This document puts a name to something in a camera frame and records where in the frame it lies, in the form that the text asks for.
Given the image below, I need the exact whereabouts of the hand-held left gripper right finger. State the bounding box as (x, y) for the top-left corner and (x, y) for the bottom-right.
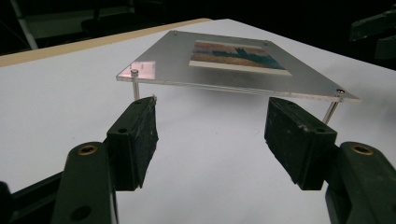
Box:
(263, 96), (338, 191)

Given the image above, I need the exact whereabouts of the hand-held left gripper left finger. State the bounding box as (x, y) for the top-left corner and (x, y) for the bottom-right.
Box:
(106, 95), (159, 192)

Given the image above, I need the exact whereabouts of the clear acrylic picture frame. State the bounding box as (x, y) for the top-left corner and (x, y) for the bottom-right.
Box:
(116, 30), (362, 125)

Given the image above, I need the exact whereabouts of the white table cover sheet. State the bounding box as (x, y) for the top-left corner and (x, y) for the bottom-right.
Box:
(0, 18), (396, 224)

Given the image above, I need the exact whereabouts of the white-legged background desk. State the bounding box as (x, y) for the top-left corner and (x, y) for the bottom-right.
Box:
(8, 0), (134, 50)

